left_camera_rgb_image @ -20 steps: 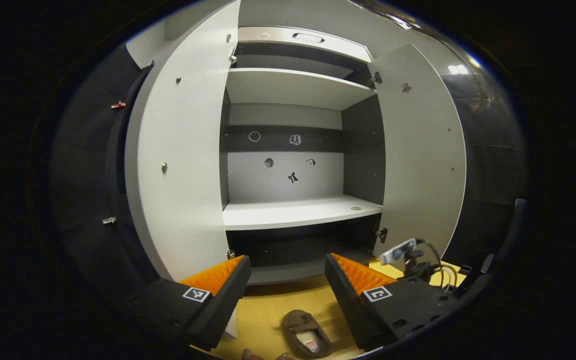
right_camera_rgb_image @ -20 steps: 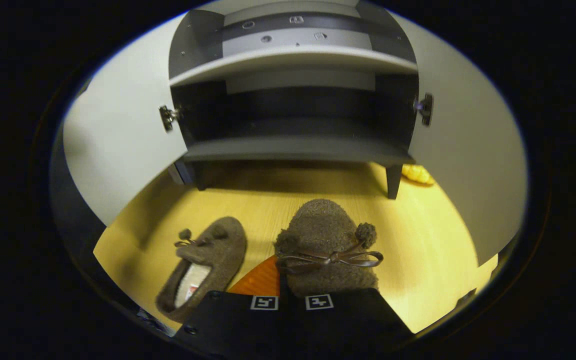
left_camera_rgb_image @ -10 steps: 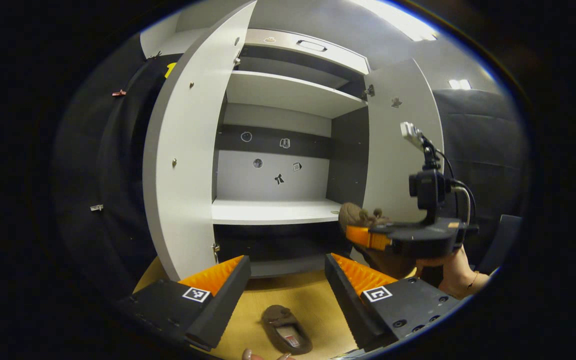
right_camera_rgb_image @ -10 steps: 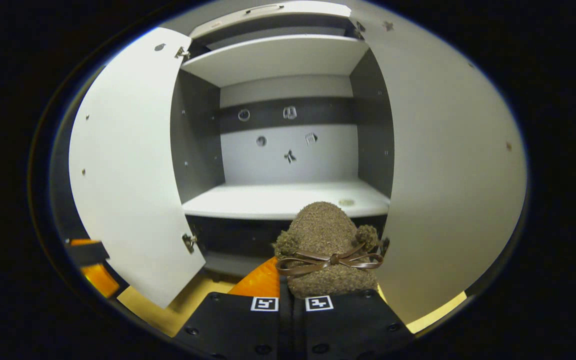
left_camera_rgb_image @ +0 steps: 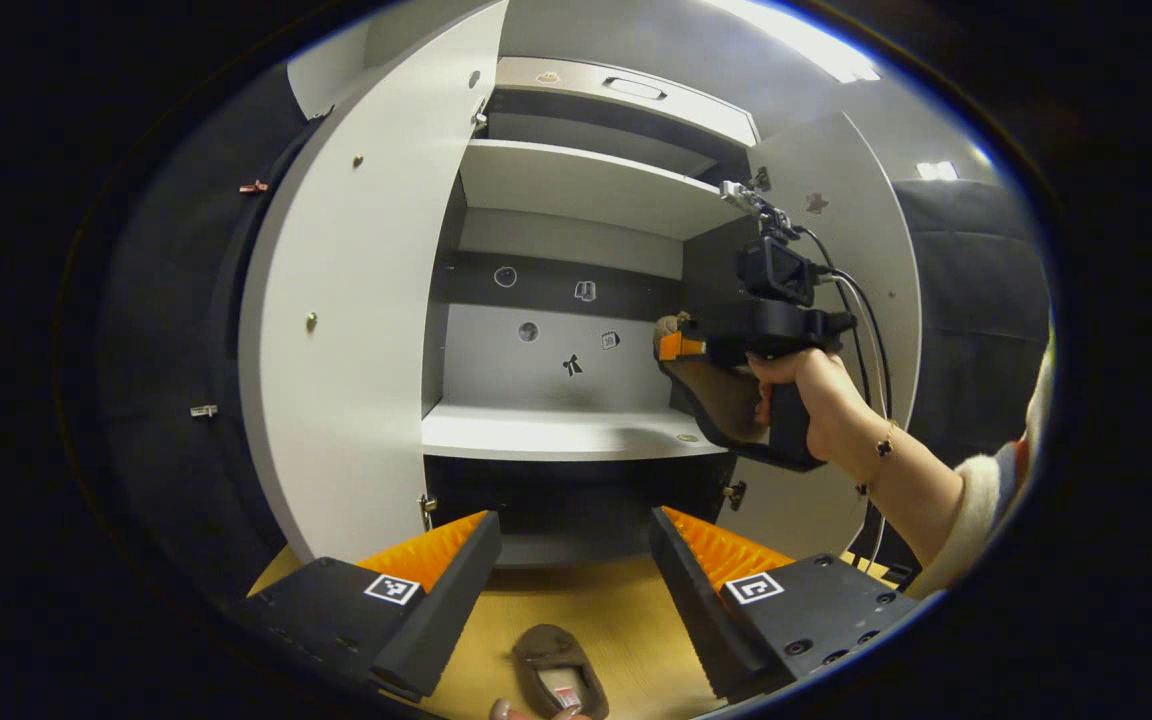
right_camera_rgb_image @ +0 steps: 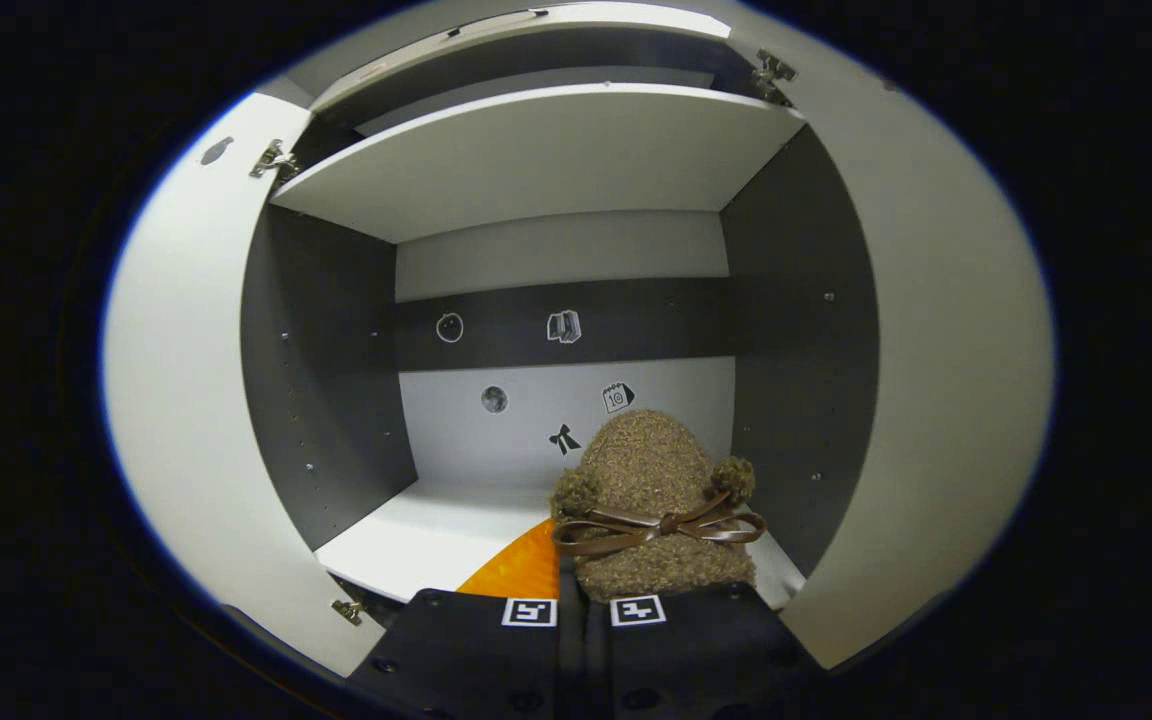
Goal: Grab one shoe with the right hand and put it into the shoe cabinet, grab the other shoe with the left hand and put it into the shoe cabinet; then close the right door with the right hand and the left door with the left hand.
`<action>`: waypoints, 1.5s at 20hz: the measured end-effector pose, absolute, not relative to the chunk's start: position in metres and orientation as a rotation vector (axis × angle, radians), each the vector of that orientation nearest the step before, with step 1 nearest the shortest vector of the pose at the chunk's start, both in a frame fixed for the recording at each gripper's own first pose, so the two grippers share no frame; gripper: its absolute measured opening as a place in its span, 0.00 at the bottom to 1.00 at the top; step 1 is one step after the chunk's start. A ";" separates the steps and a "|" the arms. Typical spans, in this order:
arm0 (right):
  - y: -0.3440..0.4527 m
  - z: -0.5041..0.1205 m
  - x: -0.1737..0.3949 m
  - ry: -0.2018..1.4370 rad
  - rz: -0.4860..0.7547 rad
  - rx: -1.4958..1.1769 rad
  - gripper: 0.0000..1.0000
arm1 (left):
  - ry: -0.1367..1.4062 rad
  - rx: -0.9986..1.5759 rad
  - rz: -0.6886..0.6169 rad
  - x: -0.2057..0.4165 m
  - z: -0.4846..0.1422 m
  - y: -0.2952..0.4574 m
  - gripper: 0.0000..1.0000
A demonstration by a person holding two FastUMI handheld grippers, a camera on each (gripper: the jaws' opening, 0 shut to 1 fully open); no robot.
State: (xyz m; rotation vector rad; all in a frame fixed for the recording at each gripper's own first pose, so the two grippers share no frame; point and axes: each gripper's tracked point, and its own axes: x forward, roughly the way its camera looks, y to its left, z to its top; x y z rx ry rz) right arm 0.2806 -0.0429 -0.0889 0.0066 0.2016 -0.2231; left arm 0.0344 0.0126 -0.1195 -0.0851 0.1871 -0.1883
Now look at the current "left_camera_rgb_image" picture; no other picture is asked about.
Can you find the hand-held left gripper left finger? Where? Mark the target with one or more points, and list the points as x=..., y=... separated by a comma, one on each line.
x=441, y=595

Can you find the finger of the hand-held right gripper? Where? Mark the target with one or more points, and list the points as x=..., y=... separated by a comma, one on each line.
x=681, y=347

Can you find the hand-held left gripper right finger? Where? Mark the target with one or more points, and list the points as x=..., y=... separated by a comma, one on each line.
x=701, y=600

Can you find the brown fuzzy shoe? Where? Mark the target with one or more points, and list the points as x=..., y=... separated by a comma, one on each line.
x=721, y=400
x=546, y=660

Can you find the white shoe cabinet door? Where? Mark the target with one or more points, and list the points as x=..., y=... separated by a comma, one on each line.
x=356, y=330
x=871, y=260

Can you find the white shoe cabinet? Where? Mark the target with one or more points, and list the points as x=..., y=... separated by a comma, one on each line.
x=556, y=190

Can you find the metal door hinge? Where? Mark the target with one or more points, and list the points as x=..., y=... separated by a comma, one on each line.
x=735, y=494
x=479, y=120
x=427, y=510

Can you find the white cabinet shelf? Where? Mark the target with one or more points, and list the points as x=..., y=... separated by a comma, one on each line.
x=556, y=432
x=586, y=190

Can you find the white cabinet drawer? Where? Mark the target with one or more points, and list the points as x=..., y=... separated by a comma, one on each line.
x=696, y=105

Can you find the small ceiling light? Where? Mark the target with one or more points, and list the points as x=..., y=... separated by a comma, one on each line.
x=936, y=170

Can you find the white cloth clip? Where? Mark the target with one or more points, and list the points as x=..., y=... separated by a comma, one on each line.
x=203, y=410

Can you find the red cloth clip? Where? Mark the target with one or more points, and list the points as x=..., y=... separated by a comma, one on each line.
x=253, y=186

